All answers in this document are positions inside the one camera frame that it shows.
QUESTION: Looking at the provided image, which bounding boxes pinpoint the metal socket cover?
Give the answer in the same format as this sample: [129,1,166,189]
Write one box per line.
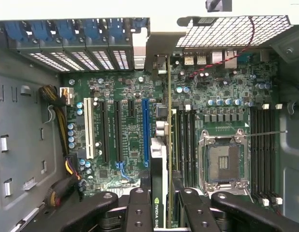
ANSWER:
[204,182,254,203]

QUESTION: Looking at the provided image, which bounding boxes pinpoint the CPU socket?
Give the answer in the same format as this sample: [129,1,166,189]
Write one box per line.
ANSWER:
[197,129,249,194]

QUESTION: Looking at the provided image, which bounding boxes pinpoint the black RAM slot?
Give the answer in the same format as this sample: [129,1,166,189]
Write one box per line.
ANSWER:
[183,105,191,187]
[177,105,185,184]
[189,105,196,188]
[256,106,264,203]
[262,103,271,206]
[250,106,258,201]
[269,103,283,206]

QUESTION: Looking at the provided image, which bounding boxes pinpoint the blue expansion slot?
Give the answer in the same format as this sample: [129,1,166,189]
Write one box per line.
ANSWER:
[141,98,150,168]

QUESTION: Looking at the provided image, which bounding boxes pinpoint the long black expansion slot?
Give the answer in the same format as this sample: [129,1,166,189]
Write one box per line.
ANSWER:
[99,101,110,163]
[113,101,122,163]

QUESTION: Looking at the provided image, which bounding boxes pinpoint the white expansion slot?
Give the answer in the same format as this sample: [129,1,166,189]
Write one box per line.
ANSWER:
[83,97,95,160]

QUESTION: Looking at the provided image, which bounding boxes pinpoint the thin metal locking lever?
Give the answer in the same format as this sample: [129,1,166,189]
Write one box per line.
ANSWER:
[246,130,288,138]

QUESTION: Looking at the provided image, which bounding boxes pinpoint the short black expansion slot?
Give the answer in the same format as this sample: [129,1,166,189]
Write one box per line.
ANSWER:
[127,99,135,117]

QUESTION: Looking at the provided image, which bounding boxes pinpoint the black open PC case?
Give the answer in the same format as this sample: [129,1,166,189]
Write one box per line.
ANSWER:
[0,14,299,232]

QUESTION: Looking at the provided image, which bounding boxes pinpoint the green motherboard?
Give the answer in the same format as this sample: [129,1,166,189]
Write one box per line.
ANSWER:
[61,47,281,218]

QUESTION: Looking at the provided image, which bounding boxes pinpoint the white power connector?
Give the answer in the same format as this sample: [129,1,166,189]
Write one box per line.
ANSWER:
[59,87,75,107]

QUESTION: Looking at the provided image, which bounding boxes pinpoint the perforated metal slot cover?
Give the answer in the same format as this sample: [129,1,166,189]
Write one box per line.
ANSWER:
[86,40,115,71]
[39,40,86,72]
[8,40,71,73]
[63,40,101,71]
[108,38,135,71]

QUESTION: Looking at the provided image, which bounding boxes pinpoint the silver USB port block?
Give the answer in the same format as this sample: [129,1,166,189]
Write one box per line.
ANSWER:
[184,52,195,66]
[196,52,207,66]

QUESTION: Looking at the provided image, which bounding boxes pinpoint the silver network port block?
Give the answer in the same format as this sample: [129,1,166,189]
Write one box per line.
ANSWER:
[211,50,224,67]
[224,49,238,70]

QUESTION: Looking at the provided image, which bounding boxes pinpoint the blue card retention clip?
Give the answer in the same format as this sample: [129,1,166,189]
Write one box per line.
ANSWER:
[30,21,53,42]
[131,18,149,33]
[4,21,29,43]
[83,19,103,41]
[107,19,126,39]
[57,20,79,42]

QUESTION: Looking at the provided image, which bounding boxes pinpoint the braided black yellow cable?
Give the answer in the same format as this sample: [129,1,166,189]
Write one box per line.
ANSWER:
[38,84,69,157]
[43,157,83,209]

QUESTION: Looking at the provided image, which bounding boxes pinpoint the black wire with tie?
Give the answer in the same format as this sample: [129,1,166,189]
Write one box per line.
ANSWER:
[272,76,299,116]

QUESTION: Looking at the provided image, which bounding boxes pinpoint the red black twisted wire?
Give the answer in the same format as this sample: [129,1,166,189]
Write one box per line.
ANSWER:
[188,16,256,78]

